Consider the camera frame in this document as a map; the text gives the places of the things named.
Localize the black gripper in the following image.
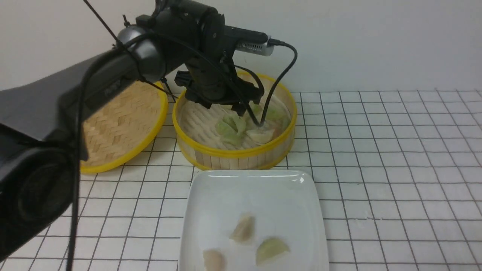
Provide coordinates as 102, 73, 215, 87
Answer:
174, 56, 264, 116

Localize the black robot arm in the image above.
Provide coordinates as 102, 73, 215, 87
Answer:
0, 0, 272, 260

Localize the green steamed dumpling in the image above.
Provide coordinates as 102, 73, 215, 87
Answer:
215, 120, 245, 146
222, 113, 247, 136

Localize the white steamed dumpling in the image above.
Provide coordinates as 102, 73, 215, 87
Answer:
246, 128, 276, 145

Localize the white square plate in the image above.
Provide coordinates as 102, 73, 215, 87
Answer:
177, 170, 330, 271

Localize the beige dumpling on plate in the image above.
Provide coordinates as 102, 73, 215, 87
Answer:
230, 214, 255, 243

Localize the green dumpling on plate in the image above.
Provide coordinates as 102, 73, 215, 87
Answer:
255, 237, 291, 266

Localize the white dumpling on plate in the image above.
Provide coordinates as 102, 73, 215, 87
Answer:
203, 249, 226, 271

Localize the white mesh steamer liner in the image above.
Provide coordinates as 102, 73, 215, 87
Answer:
178, 98, 291, 151

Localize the bamboo steamer basket yellow rim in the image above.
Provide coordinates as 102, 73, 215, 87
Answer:
172, 84, 297, 170

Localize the bamboo steamer lid yellow rim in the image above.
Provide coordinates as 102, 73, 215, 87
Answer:
80, 82, 169, 174

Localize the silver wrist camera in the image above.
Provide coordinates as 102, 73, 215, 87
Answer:
223, 26, 274, 57

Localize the black camera cable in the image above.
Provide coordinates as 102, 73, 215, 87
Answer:
260, 39, 298, 125

